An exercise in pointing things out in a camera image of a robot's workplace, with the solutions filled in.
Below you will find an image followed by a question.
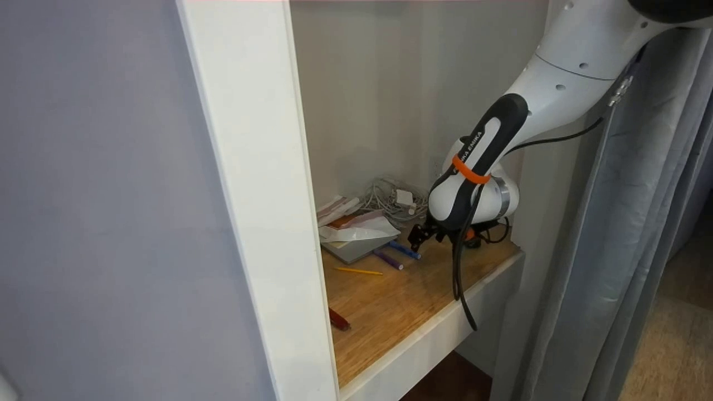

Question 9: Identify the white cable bundle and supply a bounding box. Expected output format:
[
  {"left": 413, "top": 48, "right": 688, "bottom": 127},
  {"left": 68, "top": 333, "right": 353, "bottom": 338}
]
[{"left": 359, "top": 176, "right": 431, "bottom": 225}]

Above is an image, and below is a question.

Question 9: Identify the white pink-edged envelope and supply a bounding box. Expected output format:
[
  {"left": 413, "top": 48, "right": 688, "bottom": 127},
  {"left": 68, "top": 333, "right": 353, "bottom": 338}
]
[{"left": 317, "top": 194, "right": 385, "bottom": 232}]

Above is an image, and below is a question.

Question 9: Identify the purple marker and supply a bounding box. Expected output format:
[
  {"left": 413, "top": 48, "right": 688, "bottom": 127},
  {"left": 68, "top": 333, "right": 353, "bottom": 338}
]
[{"left": 372, "top": 250, "right": 405, "bottom": 271}]

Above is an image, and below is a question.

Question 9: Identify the yellow pencil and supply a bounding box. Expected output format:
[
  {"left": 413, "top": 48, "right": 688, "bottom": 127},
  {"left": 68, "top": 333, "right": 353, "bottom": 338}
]
[{"left": 331, "top": 262, "right": 388, "bottom": 279}]

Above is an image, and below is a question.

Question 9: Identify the blue marker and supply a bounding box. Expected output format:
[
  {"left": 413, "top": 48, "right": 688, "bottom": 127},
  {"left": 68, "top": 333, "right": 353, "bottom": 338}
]
[{"left": 385, "top": 240, "right": 424, "bottom": 262}]

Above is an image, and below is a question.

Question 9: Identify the wooden table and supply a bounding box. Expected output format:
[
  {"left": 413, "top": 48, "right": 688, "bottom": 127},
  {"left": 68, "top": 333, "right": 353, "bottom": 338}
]
[{"left": 319, "top": 234, "right": 525, "bottom": 401}]

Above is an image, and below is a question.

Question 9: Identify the white closet door frame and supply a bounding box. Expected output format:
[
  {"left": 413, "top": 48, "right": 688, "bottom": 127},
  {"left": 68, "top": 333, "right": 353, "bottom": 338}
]
[{"left": 175, "top": 0, "right": 344, "bottom": 401}]

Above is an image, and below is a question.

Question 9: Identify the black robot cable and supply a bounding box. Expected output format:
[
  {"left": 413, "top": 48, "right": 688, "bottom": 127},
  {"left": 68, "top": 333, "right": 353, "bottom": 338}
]
[{"left": 444, "top": 109, "right": 610, "bottom": 332}]

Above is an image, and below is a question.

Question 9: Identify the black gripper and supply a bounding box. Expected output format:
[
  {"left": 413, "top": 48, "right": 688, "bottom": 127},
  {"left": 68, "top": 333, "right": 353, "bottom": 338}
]
[{"left": 410, "top": 217, "right": 450, "bottom": 252}]

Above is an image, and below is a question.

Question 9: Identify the orange cable strap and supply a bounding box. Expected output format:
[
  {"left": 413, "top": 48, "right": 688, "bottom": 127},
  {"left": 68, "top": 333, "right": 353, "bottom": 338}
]
[{"left": 450, "top": 154, "right": 494, "bottom": 187}]

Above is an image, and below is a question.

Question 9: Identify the grey curtain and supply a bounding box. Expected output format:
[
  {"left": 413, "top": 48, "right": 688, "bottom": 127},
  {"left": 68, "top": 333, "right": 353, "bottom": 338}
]
[{"left": 488, "top": 29, "right": 713, "bottom": 401}]

